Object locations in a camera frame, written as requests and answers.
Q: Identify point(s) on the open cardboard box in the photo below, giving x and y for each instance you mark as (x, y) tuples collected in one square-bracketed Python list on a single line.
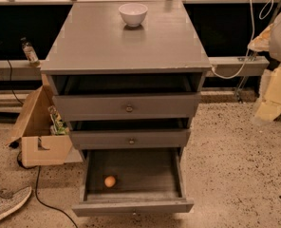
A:
[(33, 131)]

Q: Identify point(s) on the grey top drawer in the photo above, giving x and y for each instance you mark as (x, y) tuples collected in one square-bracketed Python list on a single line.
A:
[(126, 96)]

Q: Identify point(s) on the grey knit sneaker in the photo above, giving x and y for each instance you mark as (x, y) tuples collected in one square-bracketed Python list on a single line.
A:
[(11, 202)]

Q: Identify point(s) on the white ceramic bowl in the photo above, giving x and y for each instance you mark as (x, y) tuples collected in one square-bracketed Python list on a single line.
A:
[(133, 14)]

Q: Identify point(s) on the grey wooden drawer cabinet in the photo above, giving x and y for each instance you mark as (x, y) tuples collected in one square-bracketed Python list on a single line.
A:
[(95, 40)]

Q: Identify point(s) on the clear plastic bottle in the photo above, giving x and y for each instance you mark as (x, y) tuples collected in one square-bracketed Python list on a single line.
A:
[(30, 52)]

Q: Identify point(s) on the grey bottom drawer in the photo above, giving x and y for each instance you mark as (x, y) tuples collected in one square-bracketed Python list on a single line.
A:
[(148, 181)]

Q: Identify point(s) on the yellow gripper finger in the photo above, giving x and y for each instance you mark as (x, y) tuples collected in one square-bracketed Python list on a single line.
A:
[(262, 41), (268, 105)]

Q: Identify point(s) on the orange fruit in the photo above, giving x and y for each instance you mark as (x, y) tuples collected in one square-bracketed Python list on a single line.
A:
[(110, 181)]

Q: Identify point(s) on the green packet in box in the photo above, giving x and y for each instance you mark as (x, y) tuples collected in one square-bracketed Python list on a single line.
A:
[(58, 126)]

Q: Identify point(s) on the grey drawer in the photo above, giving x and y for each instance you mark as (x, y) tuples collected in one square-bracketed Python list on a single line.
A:
[(148, 181), (126, 96), (120, 134)]

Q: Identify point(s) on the metal stand pole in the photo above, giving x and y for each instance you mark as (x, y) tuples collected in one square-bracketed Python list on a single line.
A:
[(275, 40)]

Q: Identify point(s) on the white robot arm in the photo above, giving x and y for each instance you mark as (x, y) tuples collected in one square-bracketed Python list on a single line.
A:
[(268, 106)]

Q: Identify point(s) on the grey middle drawer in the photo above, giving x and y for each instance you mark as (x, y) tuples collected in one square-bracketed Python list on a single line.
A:
[(120, 134)]

